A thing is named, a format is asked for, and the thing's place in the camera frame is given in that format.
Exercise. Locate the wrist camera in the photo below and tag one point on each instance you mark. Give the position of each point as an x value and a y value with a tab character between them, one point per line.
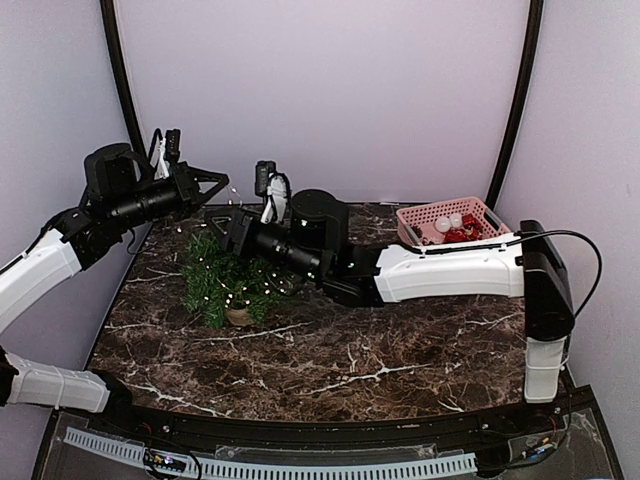
164	152
273	187

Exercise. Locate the pink plastic basket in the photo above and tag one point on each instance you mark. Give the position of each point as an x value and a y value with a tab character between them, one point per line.
416	223

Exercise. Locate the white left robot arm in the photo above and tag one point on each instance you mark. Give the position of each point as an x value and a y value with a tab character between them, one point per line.
58	254

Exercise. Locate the red ornaments in basket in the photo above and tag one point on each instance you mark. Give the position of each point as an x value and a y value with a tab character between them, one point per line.
472	230

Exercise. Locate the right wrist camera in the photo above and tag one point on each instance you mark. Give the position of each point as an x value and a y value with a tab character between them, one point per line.
273	187

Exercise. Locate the white ball ornament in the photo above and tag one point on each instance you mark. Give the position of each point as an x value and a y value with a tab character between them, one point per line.
444	224

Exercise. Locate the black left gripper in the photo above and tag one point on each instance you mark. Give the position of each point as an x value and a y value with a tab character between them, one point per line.
183	176

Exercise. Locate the small green christmas tree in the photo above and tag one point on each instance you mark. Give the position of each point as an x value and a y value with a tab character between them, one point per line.
229	290

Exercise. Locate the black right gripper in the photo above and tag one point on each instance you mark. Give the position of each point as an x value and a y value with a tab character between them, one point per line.
239	227

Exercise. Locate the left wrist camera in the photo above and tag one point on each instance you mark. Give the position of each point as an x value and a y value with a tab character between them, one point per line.
164	152

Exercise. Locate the white perforated cable tray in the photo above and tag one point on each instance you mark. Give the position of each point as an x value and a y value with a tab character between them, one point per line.
253	463

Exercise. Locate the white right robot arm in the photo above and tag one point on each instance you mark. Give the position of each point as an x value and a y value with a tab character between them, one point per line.
522	264

